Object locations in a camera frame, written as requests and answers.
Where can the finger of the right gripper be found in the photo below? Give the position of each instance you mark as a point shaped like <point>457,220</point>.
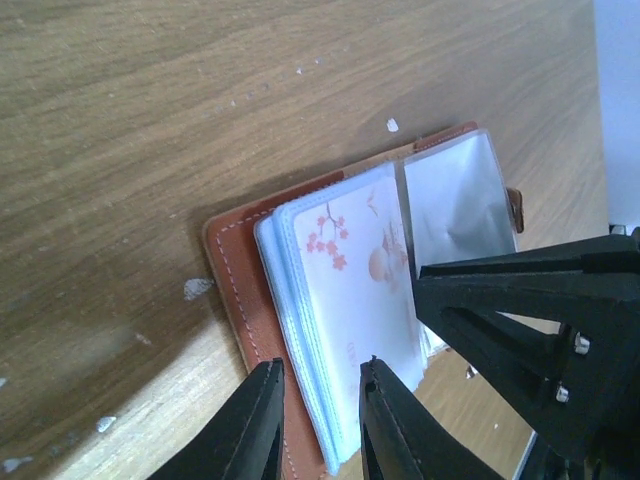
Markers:
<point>555,331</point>

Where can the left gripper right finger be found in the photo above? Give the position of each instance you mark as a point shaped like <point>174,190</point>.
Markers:
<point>400,439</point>

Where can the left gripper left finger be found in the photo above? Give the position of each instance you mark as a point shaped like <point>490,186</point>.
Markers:
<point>244,439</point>

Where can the white credit card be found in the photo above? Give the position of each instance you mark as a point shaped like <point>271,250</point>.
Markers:
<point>354,260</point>

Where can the brown leather card holder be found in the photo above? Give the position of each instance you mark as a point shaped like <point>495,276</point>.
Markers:
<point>454,206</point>

